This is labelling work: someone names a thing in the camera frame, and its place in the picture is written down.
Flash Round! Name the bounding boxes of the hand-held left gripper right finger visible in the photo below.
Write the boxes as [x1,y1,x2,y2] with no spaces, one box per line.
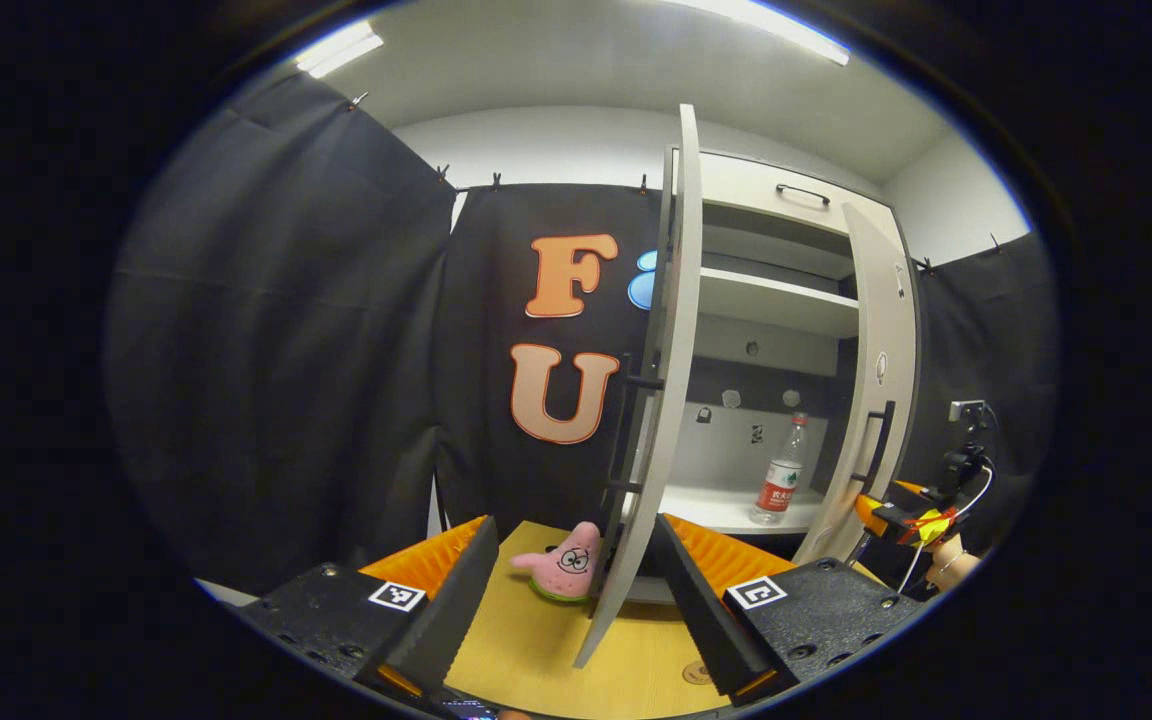
[653,513,937,706]

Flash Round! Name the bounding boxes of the long ceiling light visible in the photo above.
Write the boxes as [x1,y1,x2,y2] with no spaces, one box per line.
[671,0,852,66]

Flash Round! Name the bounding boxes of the black backdrop cloth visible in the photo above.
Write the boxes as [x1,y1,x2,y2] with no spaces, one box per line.
[104,70,1062,601]

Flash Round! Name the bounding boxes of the pink star plush toy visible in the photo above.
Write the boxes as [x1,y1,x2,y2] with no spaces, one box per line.
[509,521,605,604]

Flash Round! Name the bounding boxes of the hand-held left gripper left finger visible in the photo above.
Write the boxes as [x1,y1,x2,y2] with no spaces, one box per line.
[236,515,499,701]

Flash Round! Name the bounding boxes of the white cabinet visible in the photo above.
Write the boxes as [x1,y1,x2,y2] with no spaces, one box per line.
[636,148,912,606]

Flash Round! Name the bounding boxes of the small ceiling light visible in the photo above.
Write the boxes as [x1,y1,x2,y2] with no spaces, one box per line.
[294,20,385,79]

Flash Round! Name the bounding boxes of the clear water bottle red label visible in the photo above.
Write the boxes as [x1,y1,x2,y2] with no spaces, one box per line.
[749,412,810,526]

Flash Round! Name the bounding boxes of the white cabinet drawer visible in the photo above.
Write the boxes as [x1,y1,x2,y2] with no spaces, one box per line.
[701,150,882,236]

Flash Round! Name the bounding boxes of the white cable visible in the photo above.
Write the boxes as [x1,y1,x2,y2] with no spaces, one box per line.
[896,462,997,596]

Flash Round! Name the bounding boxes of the white cabinet door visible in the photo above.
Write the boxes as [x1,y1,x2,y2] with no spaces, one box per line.
[573,103,705,669]
[794,200,922,566]

